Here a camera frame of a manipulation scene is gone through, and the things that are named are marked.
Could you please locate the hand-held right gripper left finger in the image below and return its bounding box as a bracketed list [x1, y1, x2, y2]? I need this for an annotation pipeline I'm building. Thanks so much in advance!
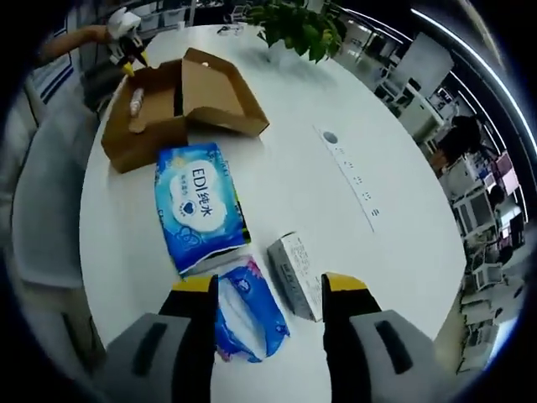
[100, 275, 220, 403]

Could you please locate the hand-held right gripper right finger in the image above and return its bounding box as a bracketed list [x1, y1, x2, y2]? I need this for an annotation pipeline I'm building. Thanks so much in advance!
[321, 272, 440, 403]

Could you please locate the small blue tissue pack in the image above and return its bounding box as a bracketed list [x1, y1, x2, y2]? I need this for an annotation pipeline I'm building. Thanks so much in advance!
[213, 254, 292, 364]

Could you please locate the brown cardboard shoe box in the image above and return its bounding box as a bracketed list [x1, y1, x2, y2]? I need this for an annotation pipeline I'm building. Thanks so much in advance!
[101, 47, 271, 175]

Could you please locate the small white carton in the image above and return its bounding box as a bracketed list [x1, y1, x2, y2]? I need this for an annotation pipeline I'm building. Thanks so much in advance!
[266, 229, 328, 324]

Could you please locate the blue wet wipes pack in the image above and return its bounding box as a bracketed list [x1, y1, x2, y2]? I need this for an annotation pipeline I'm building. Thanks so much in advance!
[154, 141, 249, 276]

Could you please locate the blue white poster board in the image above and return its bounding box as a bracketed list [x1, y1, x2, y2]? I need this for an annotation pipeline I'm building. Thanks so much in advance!
[39, 54, 74, 102]

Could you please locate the small black gadget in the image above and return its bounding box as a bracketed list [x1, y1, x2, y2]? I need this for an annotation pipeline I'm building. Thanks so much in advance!
[214, 22, 247, 36]

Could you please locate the table socket panel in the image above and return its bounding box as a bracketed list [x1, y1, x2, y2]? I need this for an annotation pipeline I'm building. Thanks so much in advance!
[313, 124, 376, 233]

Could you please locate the green potted plant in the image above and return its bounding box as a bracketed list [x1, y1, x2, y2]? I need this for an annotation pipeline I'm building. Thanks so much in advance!
[257, 0, 350, 65]

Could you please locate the pink wall screen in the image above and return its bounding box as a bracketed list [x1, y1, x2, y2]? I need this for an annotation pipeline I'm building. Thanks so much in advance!
[487, 149, 522, 199]

